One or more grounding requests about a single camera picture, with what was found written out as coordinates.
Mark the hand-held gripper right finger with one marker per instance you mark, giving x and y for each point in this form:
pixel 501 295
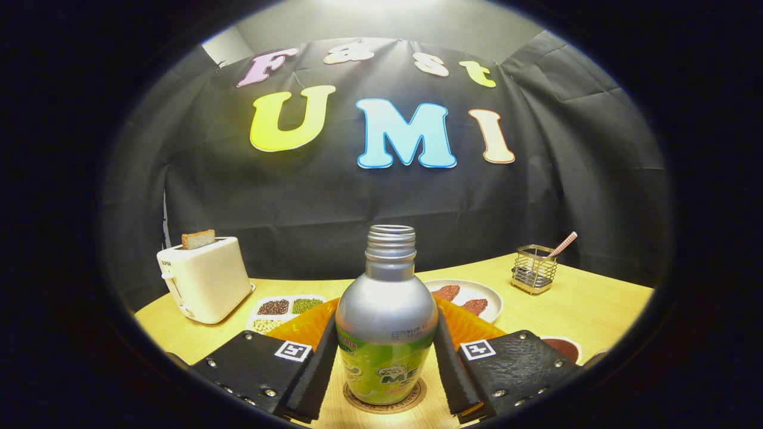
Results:
pixel 450 375

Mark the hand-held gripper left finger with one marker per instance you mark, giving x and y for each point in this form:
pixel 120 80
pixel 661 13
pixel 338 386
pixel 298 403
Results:
pixel 316 375

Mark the round cork coaster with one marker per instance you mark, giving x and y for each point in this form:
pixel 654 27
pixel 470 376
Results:
pixel 418 398

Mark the silver green juice bottle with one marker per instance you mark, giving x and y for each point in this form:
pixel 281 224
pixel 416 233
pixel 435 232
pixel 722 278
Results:
pixel 387 310

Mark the red-brown food piece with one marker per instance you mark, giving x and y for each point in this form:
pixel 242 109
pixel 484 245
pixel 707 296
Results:
pixel 474 307
pixel 446 292

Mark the white divided dish of beans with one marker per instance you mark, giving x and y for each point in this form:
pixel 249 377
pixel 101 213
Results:
pixel 280 308

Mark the white oval plate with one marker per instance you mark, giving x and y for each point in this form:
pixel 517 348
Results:
pixel 492 298

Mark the white toaster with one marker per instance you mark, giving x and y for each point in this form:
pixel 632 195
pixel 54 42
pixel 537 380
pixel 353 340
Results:
pixel 208 280

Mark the wooden table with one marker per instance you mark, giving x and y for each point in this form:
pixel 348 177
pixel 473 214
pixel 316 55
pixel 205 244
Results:
pixel 596 304

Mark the pink striped straw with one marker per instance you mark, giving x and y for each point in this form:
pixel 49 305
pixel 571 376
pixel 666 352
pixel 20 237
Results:
pixel 565 243

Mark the toast slice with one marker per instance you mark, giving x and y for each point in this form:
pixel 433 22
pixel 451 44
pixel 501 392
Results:
pixel 198 239

